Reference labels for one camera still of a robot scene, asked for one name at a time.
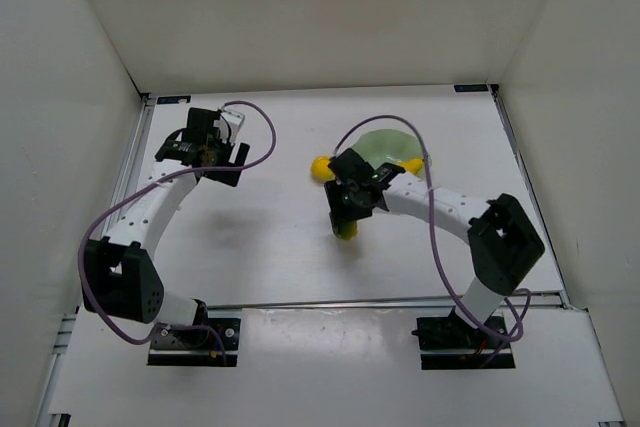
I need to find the green glass fruit bowl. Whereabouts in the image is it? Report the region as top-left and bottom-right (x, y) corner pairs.
(351, 129), (424, 169)

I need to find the purple cable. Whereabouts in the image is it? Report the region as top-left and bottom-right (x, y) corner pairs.
(333, 115), (532, 366)
(78, 100), (279, 366)

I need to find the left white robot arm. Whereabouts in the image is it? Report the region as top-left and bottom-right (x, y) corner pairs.
(79, 106), (250, 344)

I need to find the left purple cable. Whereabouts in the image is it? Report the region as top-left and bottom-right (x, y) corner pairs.
(78, 100), (279, 366)

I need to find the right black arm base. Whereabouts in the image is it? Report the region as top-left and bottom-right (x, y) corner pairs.
(411, 314), (516, 371)

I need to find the white front cover board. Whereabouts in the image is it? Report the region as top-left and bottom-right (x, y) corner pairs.
(50, 309), (623, 426)

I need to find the yellow fake lemon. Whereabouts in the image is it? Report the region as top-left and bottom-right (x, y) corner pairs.
(310, 156), (335, 183)

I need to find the left blue label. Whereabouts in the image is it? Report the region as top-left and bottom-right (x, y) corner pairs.
(155, 95), (191, 105)

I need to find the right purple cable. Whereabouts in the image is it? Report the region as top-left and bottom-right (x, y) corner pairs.
(333, 115), (532, 366)

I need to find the front aluminium rail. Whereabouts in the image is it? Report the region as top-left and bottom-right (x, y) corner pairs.
(208, 291), (569, 312)

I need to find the yellow fake pear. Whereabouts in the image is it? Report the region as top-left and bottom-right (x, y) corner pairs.
(399, 158), (425, 179)

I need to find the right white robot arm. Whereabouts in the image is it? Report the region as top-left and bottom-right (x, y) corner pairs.
(324, 149), (545, 341)

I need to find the blue label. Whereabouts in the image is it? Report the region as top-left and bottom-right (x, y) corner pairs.
(155, 95), (191, 105)
(454, 84), (489, 93)

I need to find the right blue label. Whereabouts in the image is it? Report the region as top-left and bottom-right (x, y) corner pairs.
(454, 84), (489, 93)

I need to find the green yellow fake mango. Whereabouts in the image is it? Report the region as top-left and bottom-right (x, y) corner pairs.
(332, 221), (358, 241)

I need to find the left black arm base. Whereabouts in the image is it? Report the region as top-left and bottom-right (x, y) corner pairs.
(147, 311), (241, 368)

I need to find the left aluminium rail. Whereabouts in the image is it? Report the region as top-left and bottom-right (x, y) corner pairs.
(82, 94), (156, 308)

